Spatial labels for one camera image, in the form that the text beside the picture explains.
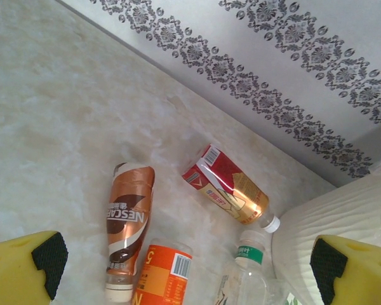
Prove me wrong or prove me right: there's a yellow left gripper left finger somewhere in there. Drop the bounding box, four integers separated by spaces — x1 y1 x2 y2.
0 231 69 305

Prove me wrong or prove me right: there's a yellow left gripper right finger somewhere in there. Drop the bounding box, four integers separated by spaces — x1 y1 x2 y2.
309 234 381 305

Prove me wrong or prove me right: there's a clear bottle with green label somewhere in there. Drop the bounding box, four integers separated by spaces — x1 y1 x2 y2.
213 230 276 305

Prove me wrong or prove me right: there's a copper Nescafe bottle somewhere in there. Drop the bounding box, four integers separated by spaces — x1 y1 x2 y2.
104 162 156 303

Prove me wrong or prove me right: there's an orange label plastic bottle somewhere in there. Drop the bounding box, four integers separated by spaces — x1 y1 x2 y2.
131 238 194 305

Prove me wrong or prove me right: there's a red and gold bottle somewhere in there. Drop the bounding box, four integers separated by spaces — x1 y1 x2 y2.
181 144 281 234

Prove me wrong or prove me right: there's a white ribbed plastic bin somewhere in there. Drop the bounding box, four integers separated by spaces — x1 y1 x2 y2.
271 163 381 305

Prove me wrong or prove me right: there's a crushed clear plastic bottle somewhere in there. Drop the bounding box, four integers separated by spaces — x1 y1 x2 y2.
266 274 309 305

